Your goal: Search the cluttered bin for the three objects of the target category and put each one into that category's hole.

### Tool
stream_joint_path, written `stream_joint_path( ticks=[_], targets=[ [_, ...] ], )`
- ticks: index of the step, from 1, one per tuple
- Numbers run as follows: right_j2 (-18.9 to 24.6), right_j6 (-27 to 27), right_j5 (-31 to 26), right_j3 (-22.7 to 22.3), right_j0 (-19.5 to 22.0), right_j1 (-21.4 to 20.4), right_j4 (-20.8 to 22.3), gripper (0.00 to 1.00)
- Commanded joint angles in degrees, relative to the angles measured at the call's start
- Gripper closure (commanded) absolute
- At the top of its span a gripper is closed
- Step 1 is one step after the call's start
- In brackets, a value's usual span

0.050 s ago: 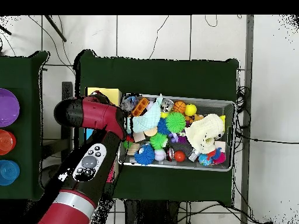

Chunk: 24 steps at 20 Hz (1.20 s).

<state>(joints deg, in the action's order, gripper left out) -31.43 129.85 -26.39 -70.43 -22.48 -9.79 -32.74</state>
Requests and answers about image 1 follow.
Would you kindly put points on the black rod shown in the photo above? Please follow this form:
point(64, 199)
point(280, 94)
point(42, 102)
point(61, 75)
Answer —
point(56, 29)

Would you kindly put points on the blue bowl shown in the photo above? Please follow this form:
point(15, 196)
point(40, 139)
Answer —
point(8, 172)

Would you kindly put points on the wooden three-hole box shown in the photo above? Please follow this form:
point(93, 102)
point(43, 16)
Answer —
point(112, 94)

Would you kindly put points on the red-orange ball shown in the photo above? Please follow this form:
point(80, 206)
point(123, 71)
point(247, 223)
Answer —
point(180, 156)

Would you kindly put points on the purple bowl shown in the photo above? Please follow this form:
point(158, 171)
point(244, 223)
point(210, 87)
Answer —
point(7, 107)

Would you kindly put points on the small orange basketball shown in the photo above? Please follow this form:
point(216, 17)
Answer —
point(179, 107)

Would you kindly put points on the red bowl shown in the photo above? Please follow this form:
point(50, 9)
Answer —
point(5, 142)

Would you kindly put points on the clear mesh bin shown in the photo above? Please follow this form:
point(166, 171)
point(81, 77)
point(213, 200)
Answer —
point(229, 112)

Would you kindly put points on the black panel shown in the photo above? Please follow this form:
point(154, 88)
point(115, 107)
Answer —
point(67, 89)

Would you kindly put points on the mint green waffle cloth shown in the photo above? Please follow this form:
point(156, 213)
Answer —
point(148, 120)

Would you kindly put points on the green spiky ball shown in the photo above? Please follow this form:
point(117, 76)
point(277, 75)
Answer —
point(175, 122)

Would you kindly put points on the large blue spiky ball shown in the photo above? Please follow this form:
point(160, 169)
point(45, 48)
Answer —
point(145, 155)

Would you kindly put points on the green side table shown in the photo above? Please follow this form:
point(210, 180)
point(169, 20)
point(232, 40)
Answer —
point(28, 74)

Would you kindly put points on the cream waffle cloth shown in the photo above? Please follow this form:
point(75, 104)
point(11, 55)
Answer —
point(205, 130)

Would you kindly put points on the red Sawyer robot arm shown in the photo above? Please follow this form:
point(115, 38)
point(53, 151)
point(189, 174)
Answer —
point(93, 116)

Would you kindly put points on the round wooden disc toy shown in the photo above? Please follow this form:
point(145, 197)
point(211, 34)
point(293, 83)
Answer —
point(150, 132)

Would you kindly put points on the yellow ball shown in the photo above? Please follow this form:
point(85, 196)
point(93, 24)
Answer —
point(190, 110)

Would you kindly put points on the silver drink can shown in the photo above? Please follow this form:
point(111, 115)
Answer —
point(167, 105)

